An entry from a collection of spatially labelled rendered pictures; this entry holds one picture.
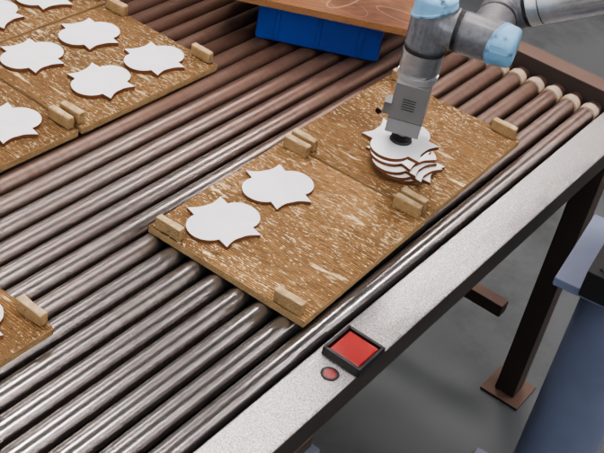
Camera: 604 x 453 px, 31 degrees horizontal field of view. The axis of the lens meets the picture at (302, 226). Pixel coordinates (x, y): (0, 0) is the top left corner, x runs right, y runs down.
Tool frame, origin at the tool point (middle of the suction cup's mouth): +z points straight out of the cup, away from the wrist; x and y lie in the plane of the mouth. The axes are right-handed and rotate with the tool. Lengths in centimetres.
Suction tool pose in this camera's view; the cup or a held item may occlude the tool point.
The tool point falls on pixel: (399, 145)
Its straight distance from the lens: 206.2
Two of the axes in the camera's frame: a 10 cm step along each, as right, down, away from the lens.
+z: -1.6, 7.8, 6.1
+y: -2.5, 5.6, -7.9
